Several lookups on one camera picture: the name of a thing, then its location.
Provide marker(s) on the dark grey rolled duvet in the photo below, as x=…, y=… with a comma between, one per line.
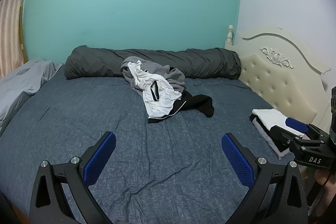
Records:
x=99, y=61

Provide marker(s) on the white polo shirt black trim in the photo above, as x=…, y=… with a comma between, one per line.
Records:
x=160, y=94

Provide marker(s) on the person's right hand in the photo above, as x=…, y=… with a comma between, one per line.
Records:
x=321, y=187

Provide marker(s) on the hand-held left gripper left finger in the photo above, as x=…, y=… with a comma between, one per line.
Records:
x=102, y=158

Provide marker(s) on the stack of folded clothes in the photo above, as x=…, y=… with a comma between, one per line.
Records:
x=258, y=123

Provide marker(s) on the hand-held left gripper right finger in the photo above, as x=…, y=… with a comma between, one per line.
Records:
x=237, y=161

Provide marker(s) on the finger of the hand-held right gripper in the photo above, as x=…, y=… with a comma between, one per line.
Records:
x=296, y=124
x=283, y=138

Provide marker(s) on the cream tufted headboard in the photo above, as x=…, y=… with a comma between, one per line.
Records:
x=278, y=82

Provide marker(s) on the folded white and black clothes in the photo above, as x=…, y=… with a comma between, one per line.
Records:
x=273, y=146
x=270, y=117

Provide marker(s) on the black garment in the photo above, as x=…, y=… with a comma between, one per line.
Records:
x=200, y=106

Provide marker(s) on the grey garment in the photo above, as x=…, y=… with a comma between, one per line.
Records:
x=173, y=77

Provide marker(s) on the bed with blue sheet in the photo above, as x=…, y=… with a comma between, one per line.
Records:
x=78, y=113

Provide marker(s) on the light grey blanket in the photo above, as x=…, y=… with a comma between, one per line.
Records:
x=23, y=82

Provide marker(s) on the pink striped curtain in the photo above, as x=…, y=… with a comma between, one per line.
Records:
x=9, y=29

